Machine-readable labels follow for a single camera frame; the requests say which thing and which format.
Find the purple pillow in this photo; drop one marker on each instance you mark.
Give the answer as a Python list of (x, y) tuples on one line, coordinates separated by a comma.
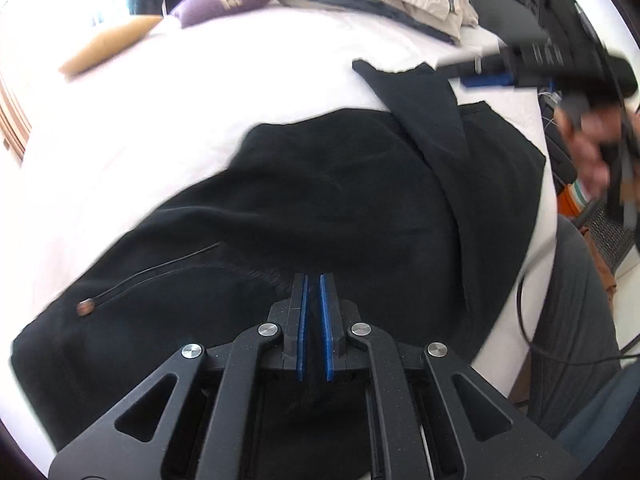
[(220, 2)]

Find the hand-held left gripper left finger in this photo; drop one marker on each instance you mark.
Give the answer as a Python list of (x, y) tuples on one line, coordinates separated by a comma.
[(301, 330)]

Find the bed with white sheet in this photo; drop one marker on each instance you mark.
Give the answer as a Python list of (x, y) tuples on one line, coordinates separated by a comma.
[(150, 135)]

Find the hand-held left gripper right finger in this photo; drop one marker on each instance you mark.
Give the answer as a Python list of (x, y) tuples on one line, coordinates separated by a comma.
[(327, 330)]

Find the black pants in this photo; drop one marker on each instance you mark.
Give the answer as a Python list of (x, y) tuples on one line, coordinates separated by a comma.
[(325, 185)]

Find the grey bed headboard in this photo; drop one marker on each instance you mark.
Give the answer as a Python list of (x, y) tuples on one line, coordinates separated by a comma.
[(495, 0)]

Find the yellow pillow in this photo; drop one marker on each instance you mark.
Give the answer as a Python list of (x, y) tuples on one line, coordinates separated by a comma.
[(105, 42)]

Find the person's leg in grey trousers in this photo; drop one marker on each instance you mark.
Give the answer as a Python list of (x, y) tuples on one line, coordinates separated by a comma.
[(570, 310)]

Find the person's right hand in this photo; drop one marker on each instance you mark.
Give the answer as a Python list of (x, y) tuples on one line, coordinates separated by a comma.
[(590, 152)]

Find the beige curtain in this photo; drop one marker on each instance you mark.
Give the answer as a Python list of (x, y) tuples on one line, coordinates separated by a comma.
[(12, 120)]

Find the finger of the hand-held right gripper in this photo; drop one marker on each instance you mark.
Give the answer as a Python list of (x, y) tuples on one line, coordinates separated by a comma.
[(487, 80), (470, 64)]

